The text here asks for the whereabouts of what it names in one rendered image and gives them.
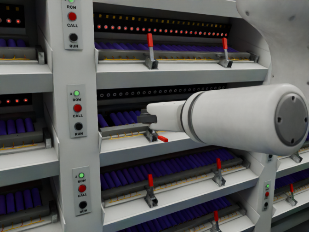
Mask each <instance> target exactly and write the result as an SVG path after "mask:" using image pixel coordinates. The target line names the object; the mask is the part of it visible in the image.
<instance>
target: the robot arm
mask: <svg viewBox="0 0 309 232"><path fill-rule="evenodd" d="M235 3H236V8H237V11H238V13H239V14H240V16H241V17H242V18H243V19H244V20H246V21H247V22H248V23H249V24H251V25H252V26H253V27H254V28H256V29H257V30H258V31H259V32H260V34H261V35H262V36H263V38H264V39H265V40H266V42H267V44H268V47H269V51H270V55H271V63H272V70H271V78H270V84H269V85H261V86H252V87H239V88H230V89H220V90H211V91H201V92H197V93H194V94H193V95H192V96H190V97H189V98H188V99H187V100H185V101H171V102H161V103H152V104H148V105H147V109H141V114H140V116H137V122H138V123H140V122H142V124H149V128H150V129H152V130H158V131H168V132H182V133H186V134H187V135H188V136H189V137H190V138H191V139H192V140H193V141H195V142H198V143H203V144H209V145H217V146H222V147H228V148H234V149H239V150H246V151H253V152H259V153H264V154H271V155H276V156H282V157H286V156H290V155H292V154H294V153H296V152H297V151H298V150H299V149H300V148H301V147H302V145H303V144H304V142H305V140H306V138H307V135H308V132H309V0H235Z"/></svg>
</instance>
